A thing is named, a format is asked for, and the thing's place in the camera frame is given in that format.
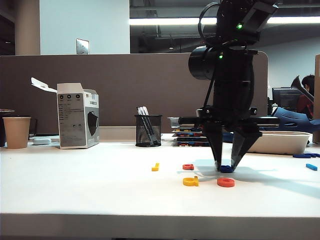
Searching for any yellow letter d magnet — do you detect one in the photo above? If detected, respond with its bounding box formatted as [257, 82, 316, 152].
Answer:
[182, 176, 200, 188]

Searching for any white grey mask box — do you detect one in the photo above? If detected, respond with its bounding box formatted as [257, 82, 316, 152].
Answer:
[30, 77, 100, 150]

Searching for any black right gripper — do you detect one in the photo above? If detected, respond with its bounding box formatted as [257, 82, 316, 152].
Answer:
[178, 81, 281, 170]

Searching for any white earbud case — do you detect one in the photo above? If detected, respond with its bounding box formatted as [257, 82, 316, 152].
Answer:
[32, 137, 53, 146]

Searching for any black office chair back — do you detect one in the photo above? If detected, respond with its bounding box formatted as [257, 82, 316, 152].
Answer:
[290, 76, 315, 103]

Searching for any silver wall plate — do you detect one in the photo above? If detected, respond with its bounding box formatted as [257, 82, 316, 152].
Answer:
[76, 38, 90, 55]

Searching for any beige rectangular tray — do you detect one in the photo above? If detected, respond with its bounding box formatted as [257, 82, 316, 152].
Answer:
[247, 131, 313, 156]

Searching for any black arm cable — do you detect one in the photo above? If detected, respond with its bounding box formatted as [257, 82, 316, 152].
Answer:
[198, 2, 222, 111]

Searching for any blue letter g magnet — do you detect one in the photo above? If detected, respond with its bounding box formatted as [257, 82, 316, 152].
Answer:
[219, 164, 236, 174]

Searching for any seated person red top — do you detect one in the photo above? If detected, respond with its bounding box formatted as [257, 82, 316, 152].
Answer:
[296, 74, 316, 120]

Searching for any black computer monitor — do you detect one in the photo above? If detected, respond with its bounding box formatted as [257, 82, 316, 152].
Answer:
[271, 87, 301, 112]

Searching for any brown fabric desk partition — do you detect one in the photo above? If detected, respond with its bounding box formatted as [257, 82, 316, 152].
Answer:
[0, 51, 269, 135]

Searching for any navy blue foam slipper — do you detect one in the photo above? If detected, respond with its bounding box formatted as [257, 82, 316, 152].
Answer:
[221, 131, 237, 144]
[271, 107, 320, 135]

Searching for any tan paper cup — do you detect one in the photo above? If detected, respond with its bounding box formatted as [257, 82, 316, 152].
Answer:
[2, 116, 32, 150]

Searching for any black mesh pen holder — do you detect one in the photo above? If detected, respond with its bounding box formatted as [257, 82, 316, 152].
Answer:
[134, 114, 163, 148]

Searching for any beige partition base rail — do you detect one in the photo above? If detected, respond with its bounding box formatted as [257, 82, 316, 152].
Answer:
[98, 126, 138, 143]

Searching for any orange letter o magnet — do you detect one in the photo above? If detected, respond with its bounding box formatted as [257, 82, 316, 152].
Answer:
[216, 177, 236, 188]

